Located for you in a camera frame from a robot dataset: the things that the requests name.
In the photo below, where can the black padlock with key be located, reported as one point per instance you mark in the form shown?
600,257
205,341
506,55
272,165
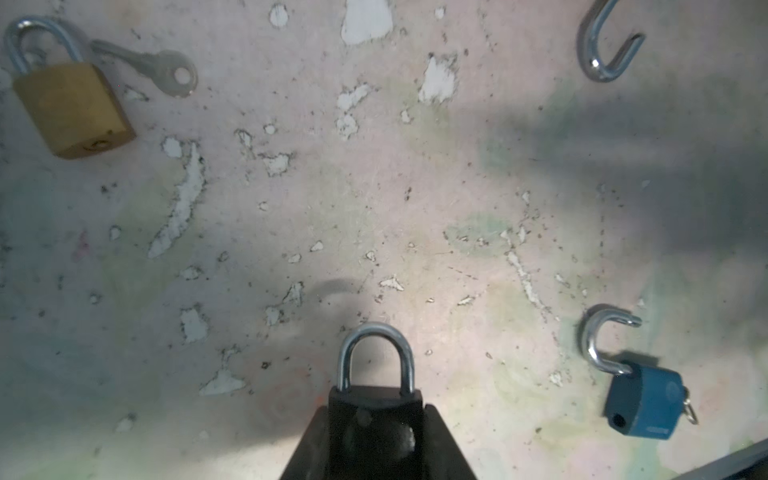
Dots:
375,432

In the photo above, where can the blue padlock with key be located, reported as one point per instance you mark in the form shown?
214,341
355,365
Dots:
643,400

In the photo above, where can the small brass padlock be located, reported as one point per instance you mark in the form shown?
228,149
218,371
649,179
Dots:
71,104

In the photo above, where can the small silver key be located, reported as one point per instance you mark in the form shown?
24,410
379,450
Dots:
172,72

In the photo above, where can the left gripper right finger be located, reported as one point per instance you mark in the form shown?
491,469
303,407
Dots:
442,457

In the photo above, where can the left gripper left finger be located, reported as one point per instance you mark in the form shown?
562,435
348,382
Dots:
310,458

